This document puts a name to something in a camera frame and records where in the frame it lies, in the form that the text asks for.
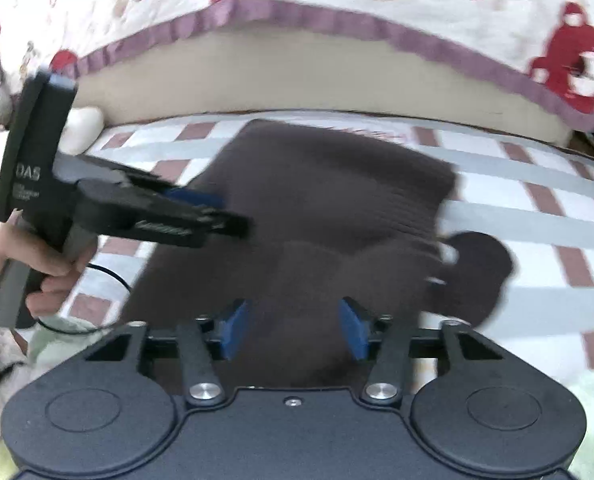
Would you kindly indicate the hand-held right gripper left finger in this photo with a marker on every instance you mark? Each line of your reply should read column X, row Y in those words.
column 234, row 330

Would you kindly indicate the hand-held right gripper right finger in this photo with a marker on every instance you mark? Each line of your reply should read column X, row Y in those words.
column 356, row 330

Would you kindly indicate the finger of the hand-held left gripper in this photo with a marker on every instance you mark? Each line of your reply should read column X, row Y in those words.
column 192, row 196
column 197, row 225

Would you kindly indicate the dark brown knit sweater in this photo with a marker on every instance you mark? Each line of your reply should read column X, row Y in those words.
column 327, row 200

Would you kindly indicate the white folded blanket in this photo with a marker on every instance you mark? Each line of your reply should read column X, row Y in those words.
column 83, row 127

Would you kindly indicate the checkered floor mat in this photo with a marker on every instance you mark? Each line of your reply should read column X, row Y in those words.
column 527, row 220

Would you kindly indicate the beige bed frame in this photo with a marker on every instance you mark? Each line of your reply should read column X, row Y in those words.
column 302, row 75

